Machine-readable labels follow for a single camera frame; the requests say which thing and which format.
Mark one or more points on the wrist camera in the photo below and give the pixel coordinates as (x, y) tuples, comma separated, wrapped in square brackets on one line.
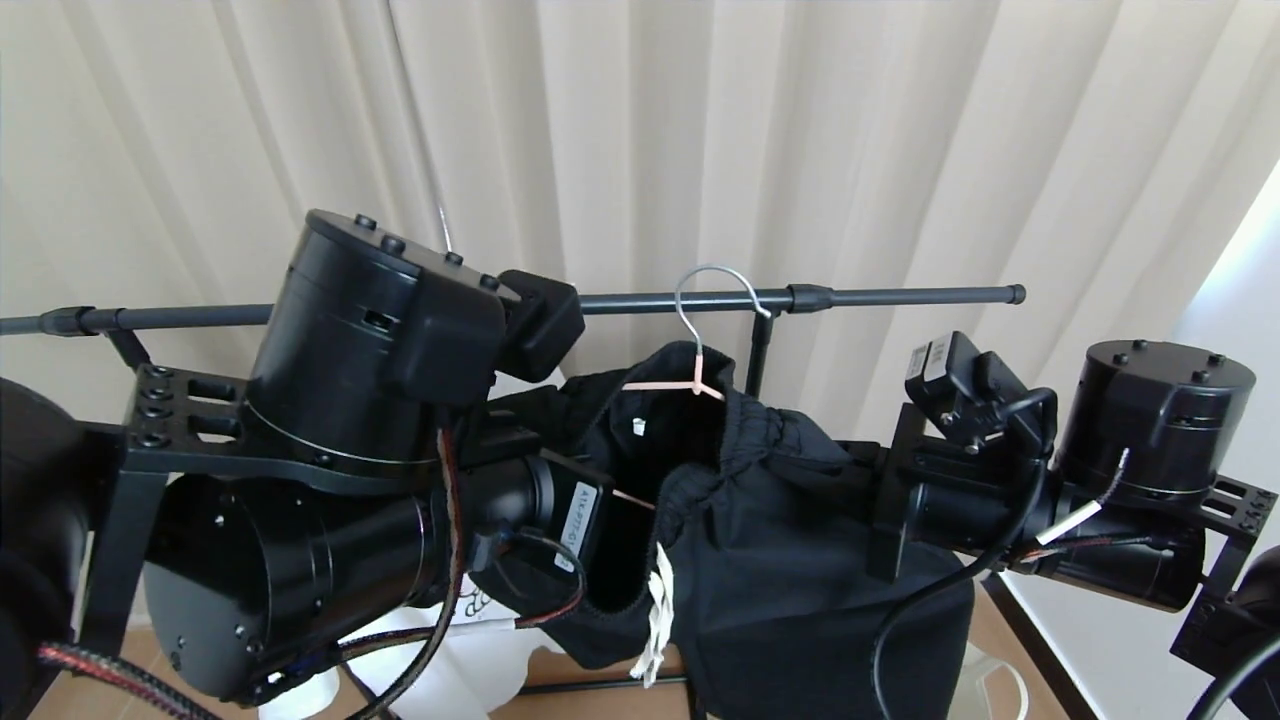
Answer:
[(540, 325), (965, 385)]

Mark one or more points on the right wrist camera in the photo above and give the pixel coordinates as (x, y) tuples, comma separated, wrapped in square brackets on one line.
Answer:
[(965, 385)]

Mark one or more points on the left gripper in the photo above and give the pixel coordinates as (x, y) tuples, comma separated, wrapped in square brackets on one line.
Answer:
[(300, 580)]

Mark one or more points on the pink clothes hanger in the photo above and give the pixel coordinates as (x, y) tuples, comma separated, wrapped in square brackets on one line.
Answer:
[(697, 365)]

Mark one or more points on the white laundry basket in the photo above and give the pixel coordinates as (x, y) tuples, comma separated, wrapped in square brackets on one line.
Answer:
[(975, 700)]

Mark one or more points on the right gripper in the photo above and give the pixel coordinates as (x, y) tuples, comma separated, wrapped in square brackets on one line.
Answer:
[(960, 510)]

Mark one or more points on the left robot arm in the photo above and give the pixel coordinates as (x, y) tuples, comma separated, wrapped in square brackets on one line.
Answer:
[(370, 330)]

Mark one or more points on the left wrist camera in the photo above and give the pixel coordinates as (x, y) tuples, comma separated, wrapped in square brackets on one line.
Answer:
[(540, 325)]

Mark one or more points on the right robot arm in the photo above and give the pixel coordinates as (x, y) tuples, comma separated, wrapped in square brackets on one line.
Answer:
[(1150, 420)]

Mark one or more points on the beige curtain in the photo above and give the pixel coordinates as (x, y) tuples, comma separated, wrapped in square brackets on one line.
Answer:
[(700, 130)]

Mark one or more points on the white printed T-shirt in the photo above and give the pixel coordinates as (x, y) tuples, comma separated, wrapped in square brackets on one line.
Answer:
[(470, 670)]

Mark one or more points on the black shorts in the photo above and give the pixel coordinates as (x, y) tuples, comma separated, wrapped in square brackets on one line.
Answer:
[(780, 560)]

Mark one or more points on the black clothes rack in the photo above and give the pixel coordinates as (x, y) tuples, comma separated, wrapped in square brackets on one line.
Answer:
[(900, 296)]

